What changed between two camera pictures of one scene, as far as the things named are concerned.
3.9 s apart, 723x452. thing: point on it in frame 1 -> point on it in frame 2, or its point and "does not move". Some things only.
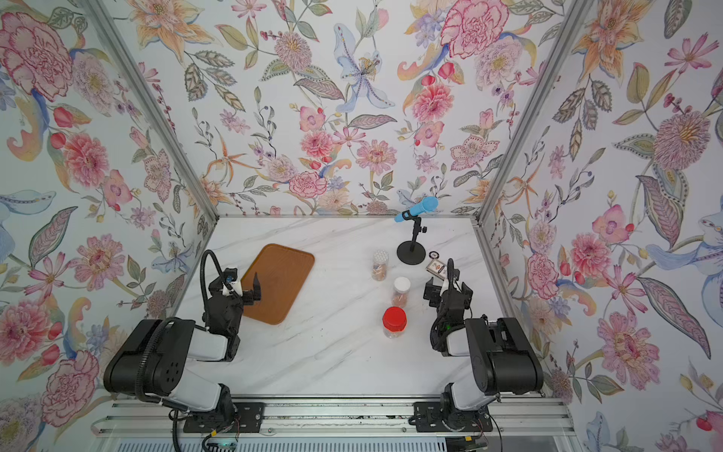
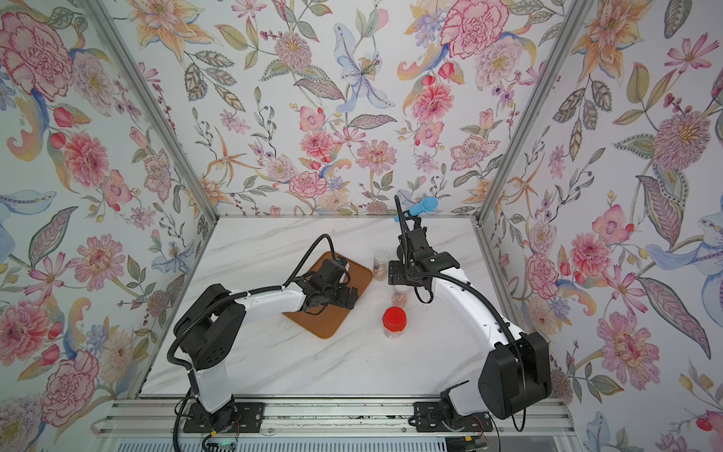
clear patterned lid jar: (380, 258) does not move
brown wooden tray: (281, 273) -> (360, 274)
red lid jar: (393, 321) does not move
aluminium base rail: (524, 415) does not move
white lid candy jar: (401, 289) does not move
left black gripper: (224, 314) -> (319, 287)
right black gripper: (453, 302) -> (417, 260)
